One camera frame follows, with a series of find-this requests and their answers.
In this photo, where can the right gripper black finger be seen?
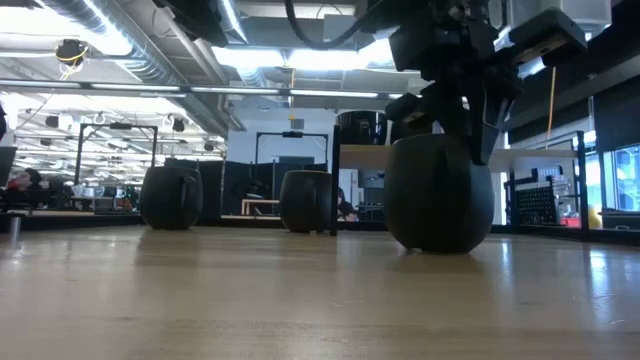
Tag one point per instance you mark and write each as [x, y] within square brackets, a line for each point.
[407, 107]
[492, 120]

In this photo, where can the black mug red inside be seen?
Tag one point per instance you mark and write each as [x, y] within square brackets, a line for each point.
[435, 200]

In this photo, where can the black mug yellow inside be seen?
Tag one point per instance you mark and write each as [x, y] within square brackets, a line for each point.
[305, 200]

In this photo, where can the black mug green inside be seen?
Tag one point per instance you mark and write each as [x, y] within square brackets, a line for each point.
[167, 200]

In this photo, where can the raised wooden shelf board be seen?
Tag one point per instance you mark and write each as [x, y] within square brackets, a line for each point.
[365, 157]

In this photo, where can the long ceiling light bar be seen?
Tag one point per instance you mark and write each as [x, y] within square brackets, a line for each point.
[235, 91]

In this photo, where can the black pegboard rack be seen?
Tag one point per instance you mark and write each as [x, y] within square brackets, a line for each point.
[535, 205]

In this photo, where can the grey ceiling ventilation box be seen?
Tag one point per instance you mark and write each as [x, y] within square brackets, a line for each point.
[340, 30]

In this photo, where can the person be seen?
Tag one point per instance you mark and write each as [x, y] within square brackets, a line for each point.
[346, 207]
[30, 179]

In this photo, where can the small red bin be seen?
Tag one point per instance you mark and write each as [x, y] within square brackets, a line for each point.
[570, 222]

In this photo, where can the black room divider panel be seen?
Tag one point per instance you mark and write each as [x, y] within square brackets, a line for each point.
[225, 185]

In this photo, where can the low wooden bench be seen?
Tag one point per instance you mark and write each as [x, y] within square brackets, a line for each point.
[260, 201]

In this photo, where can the dark monitor screen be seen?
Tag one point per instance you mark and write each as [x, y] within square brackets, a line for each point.
[6, 165]

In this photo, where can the silver spiral ceiling duct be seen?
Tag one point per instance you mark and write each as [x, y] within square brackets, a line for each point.
[150, 65]

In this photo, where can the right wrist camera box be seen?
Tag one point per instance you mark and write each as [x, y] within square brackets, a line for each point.
[545, 35]

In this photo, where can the black background rig frame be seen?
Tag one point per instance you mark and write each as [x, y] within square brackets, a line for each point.
[115, 125]
[292, 134]

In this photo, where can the black aluminium table frame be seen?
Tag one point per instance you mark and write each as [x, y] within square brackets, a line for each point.
[75, 220]

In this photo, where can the short silver metal post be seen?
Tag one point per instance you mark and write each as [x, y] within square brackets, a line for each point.
[15, 230]

